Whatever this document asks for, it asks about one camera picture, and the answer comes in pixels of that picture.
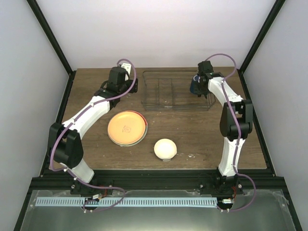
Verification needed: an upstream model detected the dark blue mug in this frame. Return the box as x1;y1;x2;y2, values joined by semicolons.
190;75;200;95

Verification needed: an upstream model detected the orange plate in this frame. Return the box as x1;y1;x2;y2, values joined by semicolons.
107;110;147;145

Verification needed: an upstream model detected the wire dish rack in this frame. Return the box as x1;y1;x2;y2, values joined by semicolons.
141;69;216;111

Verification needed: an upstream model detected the white and blue bowl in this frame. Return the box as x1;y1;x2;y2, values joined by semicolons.
154;139;177;161

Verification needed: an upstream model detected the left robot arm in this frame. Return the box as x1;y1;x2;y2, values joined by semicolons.
48;63;138;194

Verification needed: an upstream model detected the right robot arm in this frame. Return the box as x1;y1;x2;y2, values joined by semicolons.
190;61;253;194

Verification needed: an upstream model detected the white plate with coloured rim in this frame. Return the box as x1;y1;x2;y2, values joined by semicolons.
108;111;149;147

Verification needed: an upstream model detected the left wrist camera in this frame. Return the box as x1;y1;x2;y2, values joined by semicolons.
120;63;132;78

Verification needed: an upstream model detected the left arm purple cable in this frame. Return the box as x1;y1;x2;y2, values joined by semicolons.
49;58;126;212

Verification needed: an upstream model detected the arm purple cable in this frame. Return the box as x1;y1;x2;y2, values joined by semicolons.
49;58;126;212
204;53;256;213

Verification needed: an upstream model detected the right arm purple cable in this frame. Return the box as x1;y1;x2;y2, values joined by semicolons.
204;53;256;213

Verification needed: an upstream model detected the black aluminium frame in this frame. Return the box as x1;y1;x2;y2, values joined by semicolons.
14;0;302;231

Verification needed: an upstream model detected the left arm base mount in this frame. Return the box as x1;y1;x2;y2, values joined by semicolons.
70;181;113;196

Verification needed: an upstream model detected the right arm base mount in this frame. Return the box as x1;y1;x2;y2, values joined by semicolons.
198;173;243;197

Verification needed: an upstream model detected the light blue slotted cable duct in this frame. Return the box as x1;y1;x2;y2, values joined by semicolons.
35;197;218;208

